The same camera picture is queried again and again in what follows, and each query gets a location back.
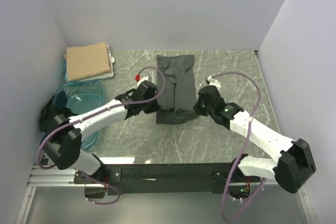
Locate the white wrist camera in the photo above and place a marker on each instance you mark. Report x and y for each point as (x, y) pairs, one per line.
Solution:
(213, 82)
(140, 79)

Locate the black t-shirt in bin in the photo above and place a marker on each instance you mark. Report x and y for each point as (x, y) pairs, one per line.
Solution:
(51, 110)

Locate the dark grey t-shirt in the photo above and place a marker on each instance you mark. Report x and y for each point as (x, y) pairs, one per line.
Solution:
(179, 95)

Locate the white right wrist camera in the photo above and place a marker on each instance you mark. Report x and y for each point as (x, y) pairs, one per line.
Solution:
(213, 82)

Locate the folded tan t-shirt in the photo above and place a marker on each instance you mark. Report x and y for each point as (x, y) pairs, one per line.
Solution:
(74, 60)

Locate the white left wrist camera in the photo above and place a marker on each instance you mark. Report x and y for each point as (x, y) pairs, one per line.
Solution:
(140, 79)

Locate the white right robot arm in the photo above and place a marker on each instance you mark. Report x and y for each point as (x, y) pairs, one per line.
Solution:
(290, 162)

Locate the clear blue plastic bin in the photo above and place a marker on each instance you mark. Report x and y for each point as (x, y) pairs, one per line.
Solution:
(80, 97)

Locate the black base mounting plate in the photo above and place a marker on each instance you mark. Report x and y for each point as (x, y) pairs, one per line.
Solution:
(168, 178)

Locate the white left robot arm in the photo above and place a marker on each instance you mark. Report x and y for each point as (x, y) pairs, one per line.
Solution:
(63, 139)

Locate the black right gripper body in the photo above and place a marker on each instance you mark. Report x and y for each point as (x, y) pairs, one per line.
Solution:
(201, 108)

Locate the aluminium extrusion rail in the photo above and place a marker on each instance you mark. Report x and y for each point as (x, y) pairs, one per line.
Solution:
(51, 177)

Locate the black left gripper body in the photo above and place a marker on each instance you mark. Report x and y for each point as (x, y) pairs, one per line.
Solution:
(151, 107)

